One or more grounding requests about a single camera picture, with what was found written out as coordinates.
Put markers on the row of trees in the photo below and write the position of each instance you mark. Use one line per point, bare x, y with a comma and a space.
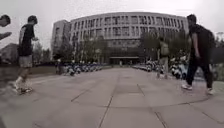
150, 43
90, 50

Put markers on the row of parked scooters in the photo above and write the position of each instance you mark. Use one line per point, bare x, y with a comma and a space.
178, 70
80, 69

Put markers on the large curved grey building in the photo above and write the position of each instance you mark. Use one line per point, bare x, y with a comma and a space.
123, 30

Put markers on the grey paved plaza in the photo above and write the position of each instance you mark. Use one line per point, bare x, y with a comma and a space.
123, 100

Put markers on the person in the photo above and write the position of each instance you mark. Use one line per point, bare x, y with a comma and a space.
164, 53
200, 43
4, 20
26, 40

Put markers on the grass strip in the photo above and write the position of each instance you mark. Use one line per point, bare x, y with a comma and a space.
40, 70

